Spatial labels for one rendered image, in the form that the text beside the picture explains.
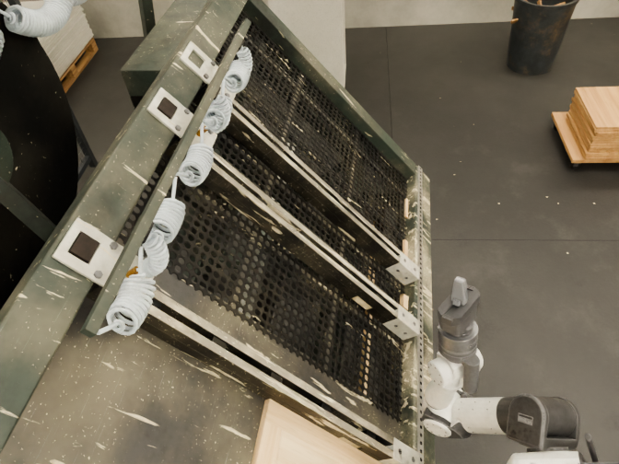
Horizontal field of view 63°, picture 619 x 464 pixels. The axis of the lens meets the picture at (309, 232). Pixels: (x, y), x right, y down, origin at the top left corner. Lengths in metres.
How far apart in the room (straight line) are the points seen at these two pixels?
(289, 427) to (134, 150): 0.78
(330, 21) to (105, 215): 3.56
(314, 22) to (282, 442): 3.65
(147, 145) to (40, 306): 0.47
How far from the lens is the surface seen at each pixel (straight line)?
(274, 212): 1.51
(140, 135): 1.29
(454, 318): 1.14
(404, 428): 1.78
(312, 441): 1.43
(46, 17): 1.55
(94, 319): 0.85
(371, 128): 2.36
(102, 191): 1.15
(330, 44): 4.56
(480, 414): 1.45
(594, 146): 4.06
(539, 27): 5.02
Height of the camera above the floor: 2.53
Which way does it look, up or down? 46 degrees down
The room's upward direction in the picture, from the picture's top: 6 degrees counter-clockwise
